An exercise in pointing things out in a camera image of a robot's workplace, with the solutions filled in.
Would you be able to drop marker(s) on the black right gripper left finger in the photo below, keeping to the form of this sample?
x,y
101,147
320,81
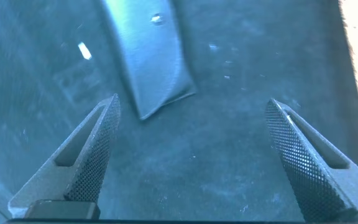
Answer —
x,y
89,165

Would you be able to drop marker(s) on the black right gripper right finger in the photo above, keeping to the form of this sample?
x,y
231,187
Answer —
x,y
303,168

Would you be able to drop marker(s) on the black leather pouch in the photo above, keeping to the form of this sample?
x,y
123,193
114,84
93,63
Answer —
x,y
151,62

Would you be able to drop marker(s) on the black tablecloth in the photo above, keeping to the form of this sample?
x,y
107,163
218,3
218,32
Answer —
x,y
197,155

